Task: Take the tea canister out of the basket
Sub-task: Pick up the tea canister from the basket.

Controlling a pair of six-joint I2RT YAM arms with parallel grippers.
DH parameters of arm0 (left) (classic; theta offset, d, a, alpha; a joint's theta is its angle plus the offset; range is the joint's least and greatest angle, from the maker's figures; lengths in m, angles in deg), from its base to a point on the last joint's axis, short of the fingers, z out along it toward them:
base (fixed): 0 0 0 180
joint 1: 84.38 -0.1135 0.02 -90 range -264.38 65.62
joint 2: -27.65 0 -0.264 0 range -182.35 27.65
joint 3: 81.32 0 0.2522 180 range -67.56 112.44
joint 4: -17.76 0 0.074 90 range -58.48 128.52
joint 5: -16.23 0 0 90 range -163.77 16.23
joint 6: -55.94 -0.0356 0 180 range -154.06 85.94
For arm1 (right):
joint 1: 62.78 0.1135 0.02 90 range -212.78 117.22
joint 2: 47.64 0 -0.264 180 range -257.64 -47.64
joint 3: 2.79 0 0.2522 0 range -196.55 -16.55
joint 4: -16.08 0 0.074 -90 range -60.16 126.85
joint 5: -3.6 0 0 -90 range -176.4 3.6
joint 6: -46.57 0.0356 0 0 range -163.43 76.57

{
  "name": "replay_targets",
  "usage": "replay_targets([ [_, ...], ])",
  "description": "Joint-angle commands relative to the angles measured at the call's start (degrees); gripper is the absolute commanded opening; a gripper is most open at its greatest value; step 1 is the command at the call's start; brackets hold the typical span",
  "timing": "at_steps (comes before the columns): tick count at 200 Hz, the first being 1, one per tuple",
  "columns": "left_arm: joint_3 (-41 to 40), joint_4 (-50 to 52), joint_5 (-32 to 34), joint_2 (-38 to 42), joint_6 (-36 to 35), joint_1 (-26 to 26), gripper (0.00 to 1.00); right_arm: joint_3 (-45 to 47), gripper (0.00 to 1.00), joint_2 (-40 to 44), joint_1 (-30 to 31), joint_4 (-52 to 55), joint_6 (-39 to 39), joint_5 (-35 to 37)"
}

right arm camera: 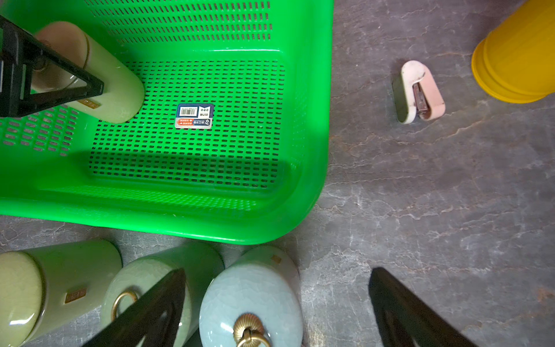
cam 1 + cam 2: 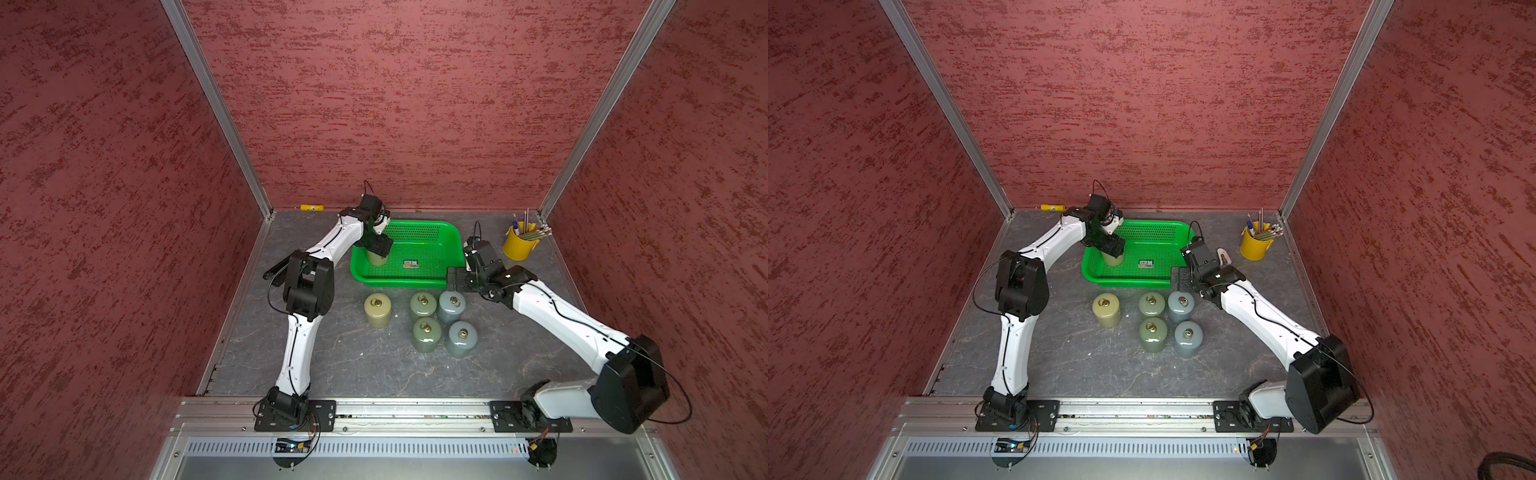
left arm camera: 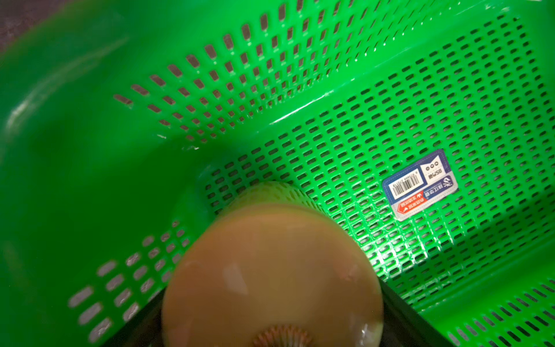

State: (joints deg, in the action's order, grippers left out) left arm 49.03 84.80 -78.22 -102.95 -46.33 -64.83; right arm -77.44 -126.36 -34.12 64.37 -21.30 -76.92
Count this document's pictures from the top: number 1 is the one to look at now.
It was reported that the small white stapler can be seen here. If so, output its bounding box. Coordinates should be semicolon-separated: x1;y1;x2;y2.
392;60;446;124

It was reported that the green tea canister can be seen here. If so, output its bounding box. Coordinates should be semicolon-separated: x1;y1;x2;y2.
100;242;225;346

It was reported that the barcode sticker in basket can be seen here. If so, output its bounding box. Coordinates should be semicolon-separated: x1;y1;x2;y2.
174;104;215;130

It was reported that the green plastic basket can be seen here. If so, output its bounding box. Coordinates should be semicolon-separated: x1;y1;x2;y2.
1;1;334;245

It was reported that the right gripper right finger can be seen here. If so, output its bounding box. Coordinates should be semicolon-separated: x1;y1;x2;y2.
369;267;475;346

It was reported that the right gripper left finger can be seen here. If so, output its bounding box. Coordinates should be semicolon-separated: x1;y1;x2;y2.
85;269;186;346

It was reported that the grey-blue tea canister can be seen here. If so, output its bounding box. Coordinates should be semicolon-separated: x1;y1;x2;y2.
199;245;304;346

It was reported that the beige tea canister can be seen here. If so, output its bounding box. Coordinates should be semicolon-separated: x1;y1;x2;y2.
1;239;122;346
35;22;145;124

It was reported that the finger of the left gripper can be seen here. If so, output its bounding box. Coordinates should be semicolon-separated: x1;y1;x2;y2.
1;17;104;118

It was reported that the yellow pen cup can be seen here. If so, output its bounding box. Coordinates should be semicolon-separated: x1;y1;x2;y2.
471;0;554;104

